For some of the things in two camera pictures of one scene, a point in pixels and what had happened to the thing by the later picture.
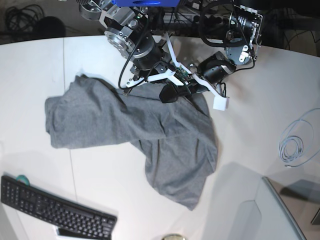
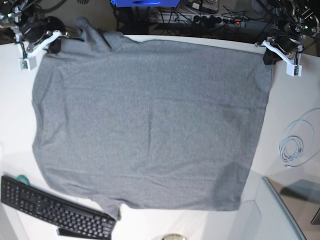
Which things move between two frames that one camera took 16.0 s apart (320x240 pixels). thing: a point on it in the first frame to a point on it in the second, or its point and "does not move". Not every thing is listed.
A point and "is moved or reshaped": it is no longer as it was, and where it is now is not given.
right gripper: [209, 72] to [289, 49]
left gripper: [152, 61] to [33, 36]
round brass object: [175, 236] does not move
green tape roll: [22, 178] does not move
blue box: [145, 3] does not move
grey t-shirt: [178, 138] is moved or reshaped
